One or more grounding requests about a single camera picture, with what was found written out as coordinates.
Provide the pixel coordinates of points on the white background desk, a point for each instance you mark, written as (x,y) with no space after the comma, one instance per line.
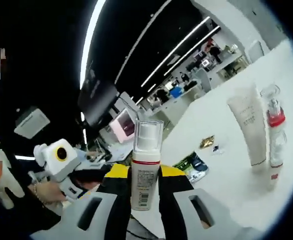
(232,66)

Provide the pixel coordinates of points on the white skincare tube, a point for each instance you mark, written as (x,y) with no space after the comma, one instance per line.
(251,130)

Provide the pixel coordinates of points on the wide ceiling light strip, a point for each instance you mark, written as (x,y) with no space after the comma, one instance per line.
(88,45)

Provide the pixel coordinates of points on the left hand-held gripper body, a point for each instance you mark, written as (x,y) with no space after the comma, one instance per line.
(51,165)

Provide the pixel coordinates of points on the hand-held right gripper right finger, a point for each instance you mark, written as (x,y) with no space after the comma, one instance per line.
(176,215)

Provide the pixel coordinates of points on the clear skincare sachet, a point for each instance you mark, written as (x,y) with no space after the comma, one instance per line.
(217,149)

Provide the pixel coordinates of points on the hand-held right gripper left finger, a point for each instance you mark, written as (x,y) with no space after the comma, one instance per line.
(86,220)

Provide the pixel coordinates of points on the gold skincare sachet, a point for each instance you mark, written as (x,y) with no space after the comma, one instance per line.
(206,142)

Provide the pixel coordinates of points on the dark green skincare pouch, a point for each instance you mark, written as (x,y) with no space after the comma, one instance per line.
(194,167)

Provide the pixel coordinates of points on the computer monitor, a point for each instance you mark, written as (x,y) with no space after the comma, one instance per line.
(122,126)

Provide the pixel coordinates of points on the red collar skincare pump bottle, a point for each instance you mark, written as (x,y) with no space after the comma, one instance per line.
(276,140)

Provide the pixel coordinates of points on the person's left hand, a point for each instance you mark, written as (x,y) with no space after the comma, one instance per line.
(52,192)

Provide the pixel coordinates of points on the blue box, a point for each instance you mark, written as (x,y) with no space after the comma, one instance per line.
(176,92)

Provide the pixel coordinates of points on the ceiling air conditioner unit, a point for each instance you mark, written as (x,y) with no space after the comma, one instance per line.
(32,122)

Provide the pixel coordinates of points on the small white skincare pump bottle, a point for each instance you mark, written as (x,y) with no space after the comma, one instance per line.
(145,180)

